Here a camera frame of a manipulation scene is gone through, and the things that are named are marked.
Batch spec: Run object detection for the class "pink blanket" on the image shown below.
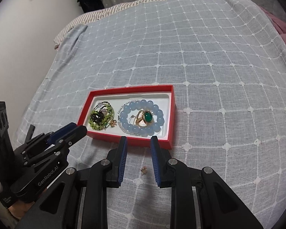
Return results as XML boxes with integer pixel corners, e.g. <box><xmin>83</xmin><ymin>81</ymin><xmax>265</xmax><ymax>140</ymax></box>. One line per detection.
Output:
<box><xmin>261</xmin><ymin>8</ymin><xmax>286</xmax><ymax>44</ymax></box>

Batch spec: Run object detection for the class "gold green stone ring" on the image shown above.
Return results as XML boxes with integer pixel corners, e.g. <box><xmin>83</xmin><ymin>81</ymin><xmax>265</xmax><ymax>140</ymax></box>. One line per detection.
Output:
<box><xmin>135</xmin><ymin>109</ymin><xmax>154</xmax><ymax>127</ymax></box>

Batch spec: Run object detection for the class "thin multicolour bead bracelet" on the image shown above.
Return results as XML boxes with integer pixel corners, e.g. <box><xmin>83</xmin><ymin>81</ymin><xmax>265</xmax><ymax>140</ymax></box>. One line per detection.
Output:
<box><xmin>95</xmin><ymin>100</ymin><xmax>116</xmax><ymax>115</ymax></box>

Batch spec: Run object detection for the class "blue beaded bracelet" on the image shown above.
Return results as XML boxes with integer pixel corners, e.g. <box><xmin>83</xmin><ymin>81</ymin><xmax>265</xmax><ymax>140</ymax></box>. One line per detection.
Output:
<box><xmin>119</xmin><ymin>99</ymin><xmax>165</xmax><ymax>138</ymax></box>

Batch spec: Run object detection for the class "small gold earring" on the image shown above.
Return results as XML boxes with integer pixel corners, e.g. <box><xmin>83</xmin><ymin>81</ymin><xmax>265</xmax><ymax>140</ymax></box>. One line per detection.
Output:
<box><xmin>140</xmin><ymin>166</ymin><xmax>148</xmax><ymax>175</ymax></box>

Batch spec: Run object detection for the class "black flower ring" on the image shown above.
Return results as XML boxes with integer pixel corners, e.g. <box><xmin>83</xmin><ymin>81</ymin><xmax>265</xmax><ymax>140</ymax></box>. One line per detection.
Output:
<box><xmin>90</xmin><ymin>109</ymin><xmax>106</xmax><ymax>126</ymax></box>

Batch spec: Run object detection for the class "green beaded bracelet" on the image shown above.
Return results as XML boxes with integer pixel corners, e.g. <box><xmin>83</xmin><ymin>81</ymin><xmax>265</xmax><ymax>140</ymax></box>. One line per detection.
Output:
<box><xmin>88</xmin><ymin>104</ymin><xmax>117</xmax><ymax>131</ymax></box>

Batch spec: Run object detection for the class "red jewelry box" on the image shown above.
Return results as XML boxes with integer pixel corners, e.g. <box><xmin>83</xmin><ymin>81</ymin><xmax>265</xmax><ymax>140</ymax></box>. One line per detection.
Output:
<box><xmin>77</xmin><ymin>85</ymin><xmax>175</xmax><ymax>149</ymax></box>

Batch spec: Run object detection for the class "clear crystal bead bracelet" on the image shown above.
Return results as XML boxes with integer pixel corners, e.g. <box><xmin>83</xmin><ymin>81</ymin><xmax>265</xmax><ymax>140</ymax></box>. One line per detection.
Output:
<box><xmin>117</xmin><ymin>99</ymin><xmax>144</xmax><ymax>136</ymax></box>

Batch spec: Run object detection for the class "person's left hand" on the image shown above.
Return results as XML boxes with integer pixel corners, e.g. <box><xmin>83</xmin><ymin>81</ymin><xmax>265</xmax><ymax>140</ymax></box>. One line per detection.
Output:
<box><xmin>8</xmin><ymin>201</ymin><xmax>34</xmax><ymax>220</ymax></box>

